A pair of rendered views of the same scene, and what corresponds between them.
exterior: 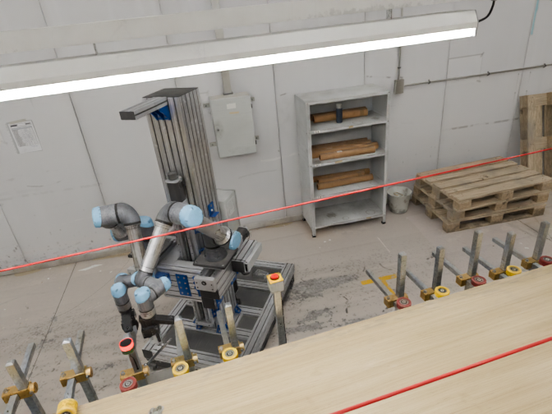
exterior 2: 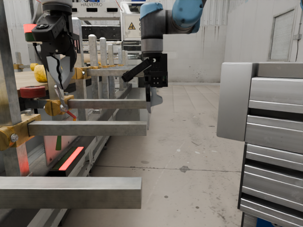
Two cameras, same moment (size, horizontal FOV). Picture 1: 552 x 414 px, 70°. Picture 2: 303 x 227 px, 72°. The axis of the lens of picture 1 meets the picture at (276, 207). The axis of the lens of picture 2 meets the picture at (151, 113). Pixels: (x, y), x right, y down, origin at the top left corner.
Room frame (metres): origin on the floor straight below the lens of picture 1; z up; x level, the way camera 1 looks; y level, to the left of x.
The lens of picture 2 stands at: (1.93, 0.17, 0.99)
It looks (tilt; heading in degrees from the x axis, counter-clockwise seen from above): 14 degrees down; 104
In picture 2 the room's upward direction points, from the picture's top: straight up
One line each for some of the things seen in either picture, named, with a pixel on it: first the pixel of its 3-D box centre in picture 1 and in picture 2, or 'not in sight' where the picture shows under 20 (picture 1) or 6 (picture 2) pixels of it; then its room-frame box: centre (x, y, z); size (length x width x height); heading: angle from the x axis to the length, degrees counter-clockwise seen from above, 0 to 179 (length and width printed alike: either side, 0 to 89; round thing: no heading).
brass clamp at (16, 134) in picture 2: (184, 361); (17, 130); (1.50, 0.56, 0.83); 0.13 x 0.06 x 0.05; 104
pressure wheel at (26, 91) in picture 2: (131, 390); (34, 101); (1.33, 0.79, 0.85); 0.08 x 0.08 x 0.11
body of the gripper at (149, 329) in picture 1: (149, 324); (61, 32); (1.54, 0.70, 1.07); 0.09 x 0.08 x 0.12; 104
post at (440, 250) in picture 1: (436, 279); not in sight; (1.87, -0.92, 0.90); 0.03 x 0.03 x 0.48; 14
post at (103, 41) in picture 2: not in sight; (104, 74); (1.26, 1.51, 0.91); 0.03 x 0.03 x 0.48; 14
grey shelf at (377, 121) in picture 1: (342, 162); not in sight; (4.17, -0.79, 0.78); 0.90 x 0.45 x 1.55; 100
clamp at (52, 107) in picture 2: (135, 374); (59, 104); (1.43, 0.80, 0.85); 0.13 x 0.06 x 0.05; 104
